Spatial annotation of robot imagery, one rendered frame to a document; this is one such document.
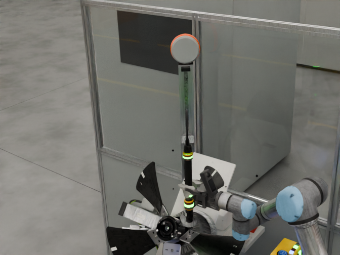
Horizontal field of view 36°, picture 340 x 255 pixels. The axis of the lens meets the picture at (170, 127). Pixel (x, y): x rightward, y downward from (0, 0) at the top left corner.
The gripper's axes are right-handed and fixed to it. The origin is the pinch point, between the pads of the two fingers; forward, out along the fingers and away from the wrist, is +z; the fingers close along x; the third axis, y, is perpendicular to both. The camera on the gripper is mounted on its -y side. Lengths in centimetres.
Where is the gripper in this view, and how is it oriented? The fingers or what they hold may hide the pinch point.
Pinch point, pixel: (183, 181)
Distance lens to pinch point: 235.1
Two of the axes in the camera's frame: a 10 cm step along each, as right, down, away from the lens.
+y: 0.3, 9.0, 4.3
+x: 5.9, -3.6, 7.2
